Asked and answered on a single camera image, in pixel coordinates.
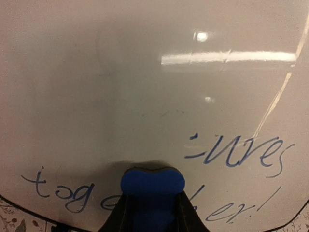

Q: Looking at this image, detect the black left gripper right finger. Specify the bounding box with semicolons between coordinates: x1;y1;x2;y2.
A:
177;191;210;232

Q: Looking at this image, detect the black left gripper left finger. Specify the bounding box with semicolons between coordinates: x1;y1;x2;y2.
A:
99;194;132;232

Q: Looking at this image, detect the blue whiteboard eraser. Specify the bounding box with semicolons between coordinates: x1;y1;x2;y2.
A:
120;167;185;232

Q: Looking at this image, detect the small black-framed whiteboard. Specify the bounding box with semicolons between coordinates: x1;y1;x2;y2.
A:
0;0;309;232

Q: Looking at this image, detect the black left whiteboard foot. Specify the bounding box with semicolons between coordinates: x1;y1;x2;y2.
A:
51;224;70;232

